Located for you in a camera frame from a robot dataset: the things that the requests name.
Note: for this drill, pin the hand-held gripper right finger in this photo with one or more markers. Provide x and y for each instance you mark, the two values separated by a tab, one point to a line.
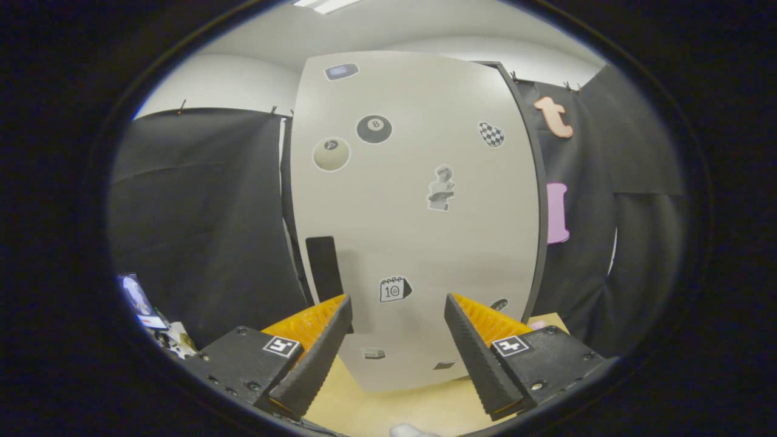
479	364

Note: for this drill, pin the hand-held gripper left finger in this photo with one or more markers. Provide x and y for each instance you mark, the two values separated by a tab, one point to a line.
312	364

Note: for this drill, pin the grey shoe cabinet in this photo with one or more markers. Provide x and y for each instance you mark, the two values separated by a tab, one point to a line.
540	212

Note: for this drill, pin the pink and green plush toy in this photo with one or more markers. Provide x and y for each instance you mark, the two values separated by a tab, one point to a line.
538	325

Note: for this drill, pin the black backdrop cloth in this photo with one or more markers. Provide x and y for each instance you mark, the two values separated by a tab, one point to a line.
200	218

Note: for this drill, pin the blue printed package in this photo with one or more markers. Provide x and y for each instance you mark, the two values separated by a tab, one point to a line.
138	298

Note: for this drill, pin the long ceiling light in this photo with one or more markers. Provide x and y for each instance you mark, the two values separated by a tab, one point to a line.
326	5

